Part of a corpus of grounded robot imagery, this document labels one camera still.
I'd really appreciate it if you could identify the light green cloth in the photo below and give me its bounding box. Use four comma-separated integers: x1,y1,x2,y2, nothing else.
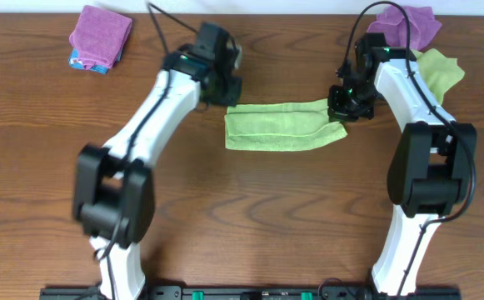
224,99,347,152

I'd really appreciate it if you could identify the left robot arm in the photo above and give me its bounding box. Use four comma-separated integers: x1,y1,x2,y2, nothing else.
72,38,242,299

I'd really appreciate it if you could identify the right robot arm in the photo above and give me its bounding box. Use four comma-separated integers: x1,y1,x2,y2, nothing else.
328,42,477,299

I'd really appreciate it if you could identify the olive green crumpled cloth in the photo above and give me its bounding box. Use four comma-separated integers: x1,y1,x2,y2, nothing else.
412,48,465,105

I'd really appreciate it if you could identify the crumpled purple cloth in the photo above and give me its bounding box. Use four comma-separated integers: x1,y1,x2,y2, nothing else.
367,6,442,51

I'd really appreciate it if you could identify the folded purple cloth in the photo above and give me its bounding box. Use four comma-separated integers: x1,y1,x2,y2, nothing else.
69,5,132,70

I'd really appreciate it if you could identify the folded blue cloth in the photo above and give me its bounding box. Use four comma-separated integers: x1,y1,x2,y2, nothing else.
68,48,122,74

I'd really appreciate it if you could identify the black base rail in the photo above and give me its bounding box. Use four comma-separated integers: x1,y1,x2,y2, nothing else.
39,285,462,300

